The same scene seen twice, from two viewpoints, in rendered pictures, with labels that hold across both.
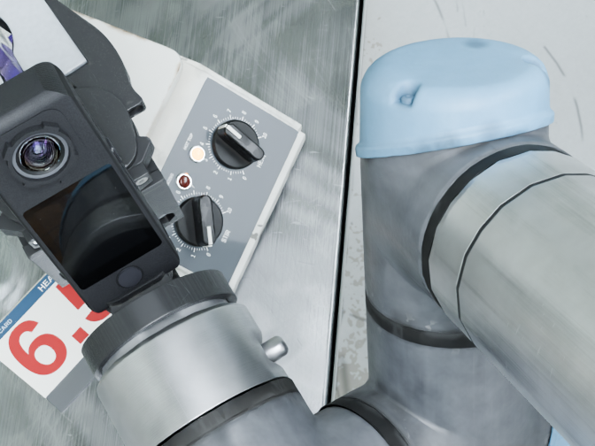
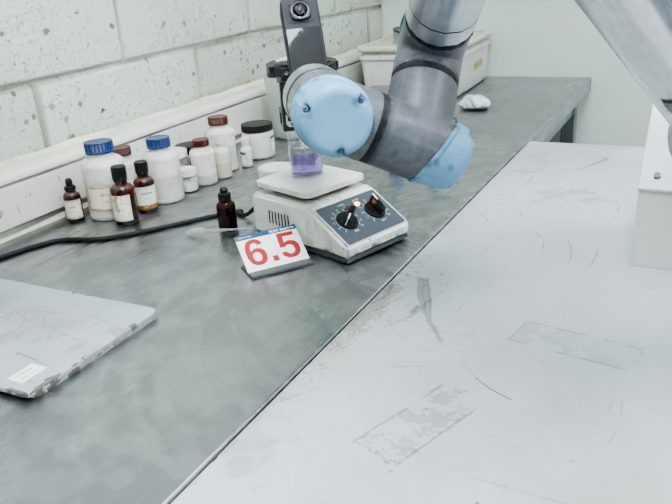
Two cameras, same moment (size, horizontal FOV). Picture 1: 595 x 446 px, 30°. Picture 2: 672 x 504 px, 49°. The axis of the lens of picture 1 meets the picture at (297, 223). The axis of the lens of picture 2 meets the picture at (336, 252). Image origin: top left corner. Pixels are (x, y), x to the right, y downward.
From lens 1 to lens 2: 81 cm
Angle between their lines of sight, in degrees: 53
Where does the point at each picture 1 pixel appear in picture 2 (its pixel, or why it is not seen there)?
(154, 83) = (349, 176)
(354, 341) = (401, 279)
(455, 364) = (413, 72)
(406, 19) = (471, 221)
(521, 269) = not seen: outside the picture
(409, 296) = (403, 53)
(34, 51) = not seen: hidden behind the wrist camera
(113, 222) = (313, 49)
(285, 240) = (384, 256)
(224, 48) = not seen: hidden behind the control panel
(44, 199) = (295, 28)
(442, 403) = (405, 89)
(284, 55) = (411, 222)
